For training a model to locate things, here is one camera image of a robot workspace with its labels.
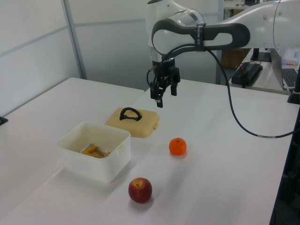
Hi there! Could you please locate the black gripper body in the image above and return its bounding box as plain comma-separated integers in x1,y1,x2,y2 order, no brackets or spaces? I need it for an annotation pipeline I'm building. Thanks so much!
151,59,177,83

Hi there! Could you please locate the orange mandarin fruit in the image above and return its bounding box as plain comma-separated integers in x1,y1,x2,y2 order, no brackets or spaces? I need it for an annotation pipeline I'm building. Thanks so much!
169,137,188,156

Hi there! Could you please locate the white plastic container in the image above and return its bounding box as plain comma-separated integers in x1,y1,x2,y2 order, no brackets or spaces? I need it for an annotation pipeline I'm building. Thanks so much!
55,120,131,183

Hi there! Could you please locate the brown cardboard box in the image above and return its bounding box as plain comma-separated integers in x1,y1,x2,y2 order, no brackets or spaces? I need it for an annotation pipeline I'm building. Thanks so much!
221,48,251,70

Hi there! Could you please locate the black power supply box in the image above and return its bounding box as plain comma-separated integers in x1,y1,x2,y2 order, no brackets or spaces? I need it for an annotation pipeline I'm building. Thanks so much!
231,62,263,89

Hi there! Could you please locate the orange clamp tool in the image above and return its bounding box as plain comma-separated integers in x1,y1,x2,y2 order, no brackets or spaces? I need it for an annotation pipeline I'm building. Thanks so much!
78,143,111,159

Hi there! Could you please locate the black monitor stand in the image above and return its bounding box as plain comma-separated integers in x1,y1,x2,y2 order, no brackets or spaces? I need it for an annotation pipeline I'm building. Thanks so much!
250,48,272,63

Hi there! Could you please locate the white background desk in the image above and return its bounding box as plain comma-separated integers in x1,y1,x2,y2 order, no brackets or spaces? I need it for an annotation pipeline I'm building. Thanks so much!
231,60,300,96

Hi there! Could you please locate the red apple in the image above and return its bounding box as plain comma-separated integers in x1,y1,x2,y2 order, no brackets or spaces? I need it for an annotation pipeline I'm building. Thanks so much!
128,177,153,203

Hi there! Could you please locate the silver laptop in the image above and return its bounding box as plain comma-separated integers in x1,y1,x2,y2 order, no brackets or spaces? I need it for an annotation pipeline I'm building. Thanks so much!
270,48,300,90

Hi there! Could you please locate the black pole with base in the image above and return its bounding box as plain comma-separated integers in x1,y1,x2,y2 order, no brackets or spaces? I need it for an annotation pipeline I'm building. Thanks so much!
287,63,300,105

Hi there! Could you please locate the beige lid with black handle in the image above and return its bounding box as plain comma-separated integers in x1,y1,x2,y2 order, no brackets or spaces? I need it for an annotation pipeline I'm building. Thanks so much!
104,107,161,138

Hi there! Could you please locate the black cable strap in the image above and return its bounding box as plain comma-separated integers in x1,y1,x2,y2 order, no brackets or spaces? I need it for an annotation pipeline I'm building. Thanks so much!
195,23,208,52

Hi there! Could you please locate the grey partition post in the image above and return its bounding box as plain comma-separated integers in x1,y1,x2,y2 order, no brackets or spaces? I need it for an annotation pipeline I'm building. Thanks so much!
62,0,88,80

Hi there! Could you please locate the black hanging robot cable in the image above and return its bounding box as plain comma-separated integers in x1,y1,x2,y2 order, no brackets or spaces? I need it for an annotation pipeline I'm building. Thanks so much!
146,43,295,139

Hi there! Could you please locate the large black stand frame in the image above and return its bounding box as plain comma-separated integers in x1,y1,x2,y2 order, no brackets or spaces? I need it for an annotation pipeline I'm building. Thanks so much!
269,121,300,225

